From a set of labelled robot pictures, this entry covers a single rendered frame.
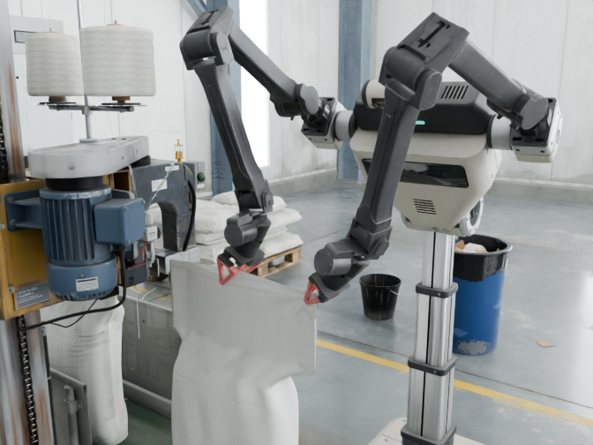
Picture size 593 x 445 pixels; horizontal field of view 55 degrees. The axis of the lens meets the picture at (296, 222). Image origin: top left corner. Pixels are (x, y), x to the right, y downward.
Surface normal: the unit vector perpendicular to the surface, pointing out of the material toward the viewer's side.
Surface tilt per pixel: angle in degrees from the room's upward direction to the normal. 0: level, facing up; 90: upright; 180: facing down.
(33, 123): 90
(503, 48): 90
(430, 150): 40
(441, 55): 116
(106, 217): 90
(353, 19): 90
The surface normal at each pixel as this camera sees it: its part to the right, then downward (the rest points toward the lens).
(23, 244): 0.82, 0.13
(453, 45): 0.55, 0.58
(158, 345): -0.58, 0.18
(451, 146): -0.37, -0.63
